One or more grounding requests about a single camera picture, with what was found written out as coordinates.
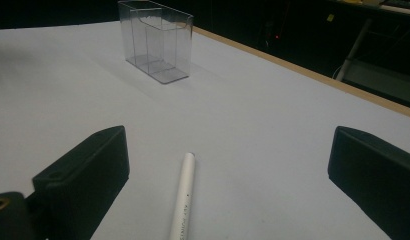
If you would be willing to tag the white pen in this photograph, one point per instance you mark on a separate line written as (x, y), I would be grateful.
(183, 196)

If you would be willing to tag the white metal stand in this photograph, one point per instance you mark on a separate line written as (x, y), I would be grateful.
(353, 50)

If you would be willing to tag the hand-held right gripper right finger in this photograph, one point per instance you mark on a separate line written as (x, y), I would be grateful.
(376, 173)

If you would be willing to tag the clear plastic holder box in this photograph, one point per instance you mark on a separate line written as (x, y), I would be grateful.
(158, 43)

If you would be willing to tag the yellow tag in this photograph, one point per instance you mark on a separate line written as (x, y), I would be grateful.
(330, 17)

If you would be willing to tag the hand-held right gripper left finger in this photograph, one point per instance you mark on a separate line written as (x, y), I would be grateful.
(83, 180)

